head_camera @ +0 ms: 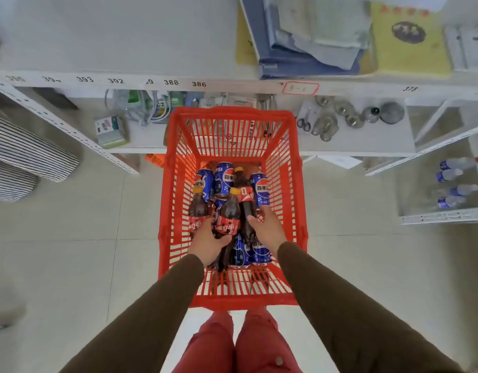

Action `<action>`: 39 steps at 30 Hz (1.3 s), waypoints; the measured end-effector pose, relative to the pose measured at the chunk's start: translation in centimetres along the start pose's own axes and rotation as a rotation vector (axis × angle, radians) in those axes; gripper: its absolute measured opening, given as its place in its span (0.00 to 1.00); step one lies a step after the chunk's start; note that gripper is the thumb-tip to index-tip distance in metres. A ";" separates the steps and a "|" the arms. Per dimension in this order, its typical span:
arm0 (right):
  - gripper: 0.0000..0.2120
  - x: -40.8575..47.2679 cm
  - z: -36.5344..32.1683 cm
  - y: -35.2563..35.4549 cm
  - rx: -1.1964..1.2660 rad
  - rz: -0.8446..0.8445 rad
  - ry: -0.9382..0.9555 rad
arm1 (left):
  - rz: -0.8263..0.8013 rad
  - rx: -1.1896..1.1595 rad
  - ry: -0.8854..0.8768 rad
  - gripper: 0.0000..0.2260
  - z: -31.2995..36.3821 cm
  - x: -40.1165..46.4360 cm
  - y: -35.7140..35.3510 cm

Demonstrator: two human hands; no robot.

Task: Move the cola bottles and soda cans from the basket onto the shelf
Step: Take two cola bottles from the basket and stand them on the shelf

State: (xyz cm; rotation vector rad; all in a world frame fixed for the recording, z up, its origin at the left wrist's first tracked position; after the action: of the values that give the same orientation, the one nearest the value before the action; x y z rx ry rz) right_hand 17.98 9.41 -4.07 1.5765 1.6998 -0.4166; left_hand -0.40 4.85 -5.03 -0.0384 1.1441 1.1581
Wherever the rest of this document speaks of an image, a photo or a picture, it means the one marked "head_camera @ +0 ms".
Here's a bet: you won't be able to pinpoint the red-outlined label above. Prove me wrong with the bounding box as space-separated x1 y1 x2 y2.
281 81 320 96

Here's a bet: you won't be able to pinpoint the white flat box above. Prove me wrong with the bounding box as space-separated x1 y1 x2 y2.
316 155 363 170

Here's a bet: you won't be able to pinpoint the red plastic shopping basket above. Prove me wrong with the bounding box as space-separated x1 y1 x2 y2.
157 106 309 310

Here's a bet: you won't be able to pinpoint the person's right hand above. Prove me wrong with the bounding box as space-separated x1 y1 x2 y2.
246 205 288 259

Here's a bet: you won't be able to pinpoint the stack of blue folders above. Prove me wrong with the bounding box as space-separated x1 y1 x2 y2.
238 0 376 80

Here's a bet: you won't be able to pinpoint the metal piece with black knob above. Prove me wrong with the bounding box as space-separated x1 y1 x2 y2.
361 106 381 124

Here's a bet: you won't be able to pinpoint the person's right forearm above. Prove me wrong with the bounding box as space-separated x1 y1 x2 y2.
277 241 463 373

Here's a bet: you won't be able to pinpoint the person's left hand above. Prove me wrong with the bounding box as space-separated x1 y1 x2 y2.
187 220 233 268

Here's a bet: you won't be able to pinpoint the yellow booklet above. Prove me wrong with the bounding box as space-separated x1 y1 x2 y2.
370 2 452 76

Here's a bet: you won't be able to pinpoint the person's left forearm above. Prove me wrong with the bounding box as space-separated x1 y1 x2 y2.
58 253 205 373

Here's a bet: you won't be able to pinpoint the orange tag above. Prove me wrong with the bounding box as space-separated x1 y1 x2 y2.
145 153 166 170

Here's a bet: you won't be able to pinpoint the small white green box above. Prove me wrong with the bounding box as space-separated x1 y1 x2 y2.
94 115 130 149

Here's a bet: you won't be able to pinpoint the person's leg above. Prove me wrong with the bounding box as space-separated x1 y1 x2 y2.
173 310 236 373
234 306 302 373

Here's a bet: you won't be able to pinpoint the grey dome lid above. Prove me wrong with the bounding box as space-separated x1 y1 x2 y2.
378 101 406 125

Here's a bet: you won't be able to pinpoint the cluster of round metal lids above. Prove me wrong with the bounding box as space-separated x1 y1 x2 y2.
310 95 366 144

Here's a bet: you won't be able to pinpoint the yellow paper sheet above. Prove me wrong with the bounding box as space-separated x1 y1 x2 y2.
235 3 260 66

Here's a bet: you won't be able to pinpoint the packaged scissors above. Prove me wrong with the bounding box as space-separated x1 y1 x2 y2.
295 101 314 133

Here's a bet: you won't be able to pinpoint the person's right leg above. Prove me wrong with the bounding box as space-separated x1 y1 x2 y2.
234 306 302 373

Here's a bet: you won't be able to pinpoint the striped cushion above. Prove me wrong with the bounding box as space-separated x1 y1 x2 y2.
0 103 81 203

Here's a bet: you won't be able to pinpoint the white leaflet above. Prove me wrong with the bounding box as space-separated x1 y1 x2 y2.
444 23 478 73

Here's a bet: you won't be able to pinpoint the white numbered storage rack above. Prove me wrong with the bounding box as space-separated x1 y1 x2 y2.
0 0 478 177

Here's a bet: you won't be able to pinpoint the clear water bottle blue label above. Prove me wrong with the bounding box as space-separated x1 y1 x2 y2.
433 183 478 198
431 195 468 210
439 155 478 171
435 168 464 183

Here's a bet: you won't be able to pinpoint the person's left leg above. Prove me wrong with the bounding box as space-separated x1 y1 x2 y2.
173 310 236 373

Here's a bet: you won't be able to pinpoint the metal ladle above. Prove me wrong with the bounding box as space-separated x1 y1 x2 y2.
257 94 278 111

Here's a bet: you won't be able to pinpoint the pale grey paper sheets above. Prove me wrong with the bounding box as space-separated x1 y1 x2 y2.
262 0 374 70

